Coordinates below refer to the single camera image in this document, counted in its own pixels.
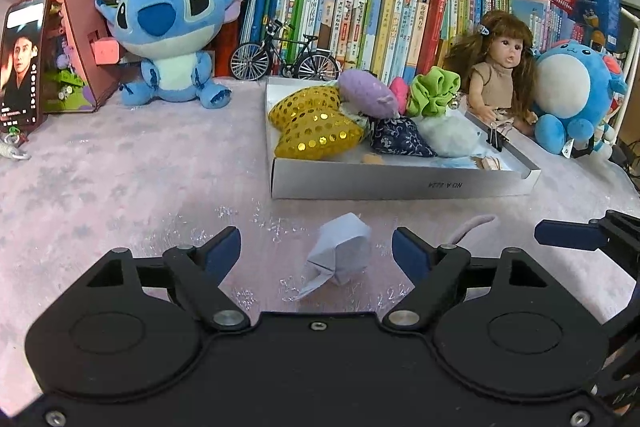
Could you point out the pink plush bow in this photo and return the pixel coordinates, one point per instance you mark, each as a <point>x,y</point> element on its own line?
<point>400,92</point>

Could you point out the white pipe rack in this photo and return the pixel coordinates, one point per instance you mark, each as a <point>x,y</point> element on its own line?
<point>627,82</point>

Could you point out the pink snowflake tablecloth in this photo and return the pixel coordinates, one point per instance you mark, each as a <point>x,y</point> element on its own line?
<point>125,187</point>

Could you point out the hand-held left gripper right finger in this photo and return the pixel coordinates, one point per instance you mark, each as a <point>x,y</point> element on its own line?
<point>412,252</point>

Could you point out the navy floral cloth pouch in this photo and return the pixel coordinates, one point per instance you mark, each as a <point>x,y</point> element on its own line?
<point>400,139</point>

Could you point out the white fluffy plush toy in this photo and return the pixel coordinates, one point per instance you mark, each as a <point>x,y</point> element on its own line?
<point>450,134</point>

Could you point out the white shallow cardboard box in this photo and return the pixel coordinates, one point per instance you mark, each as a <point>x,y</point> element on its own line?
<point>400,187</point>

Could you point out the metal keyring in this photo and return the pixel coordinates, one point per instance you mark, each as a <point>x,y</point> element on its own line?
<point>12,152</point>

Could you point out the round blue plush toy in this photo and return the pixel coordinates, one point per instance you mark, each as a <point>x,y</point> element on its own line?
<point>585,87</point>

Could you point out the blue face mask pack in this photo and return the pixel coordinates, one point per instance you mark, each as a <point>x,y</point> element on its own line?
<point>457,162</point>

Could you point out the blue big-eared plush toy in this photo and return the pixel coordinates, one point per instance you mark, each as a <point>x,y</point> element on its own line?
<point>170,57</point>

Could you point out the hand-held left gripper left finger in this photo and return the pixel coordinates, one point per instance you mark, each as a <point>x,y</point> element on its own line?
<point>222,252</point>

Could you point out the smartphone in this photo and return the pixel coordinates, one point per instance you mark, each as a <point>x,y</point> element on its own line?
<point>22,57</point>

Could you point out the pale blue paper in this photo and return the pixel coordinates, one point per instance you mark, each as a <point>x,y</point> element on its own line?
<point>335,247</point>

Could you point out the pink wooden model house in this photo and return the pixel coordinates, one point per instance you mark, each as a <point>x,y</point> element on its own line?
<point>75,7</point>

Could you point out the green scrunchie with bell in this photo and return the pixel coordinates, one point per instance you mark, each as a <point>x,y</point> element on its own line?
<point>430,92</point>

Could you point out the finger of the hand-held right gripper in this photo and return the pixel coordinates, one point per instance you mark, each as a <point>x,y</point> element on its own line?
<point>565,233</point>

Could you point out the blue printed carton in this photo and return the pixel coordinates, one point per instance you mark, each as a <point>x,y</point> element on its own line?
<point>597,7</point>

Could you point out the black binder clip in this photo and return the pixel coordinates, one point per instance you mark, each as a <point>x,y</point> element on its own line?
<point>495,141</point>

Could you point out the black model bicycle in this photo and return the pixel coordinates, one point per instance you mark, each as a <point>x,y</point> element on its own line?
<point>315,67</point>

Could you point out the gold sequin plush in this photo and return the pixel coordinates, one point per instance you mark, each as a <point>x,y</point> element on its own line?
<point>310,127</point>

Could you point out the brown-haired doll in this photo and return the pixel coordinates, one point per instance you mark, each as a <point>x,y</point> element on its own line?
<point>492,92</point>

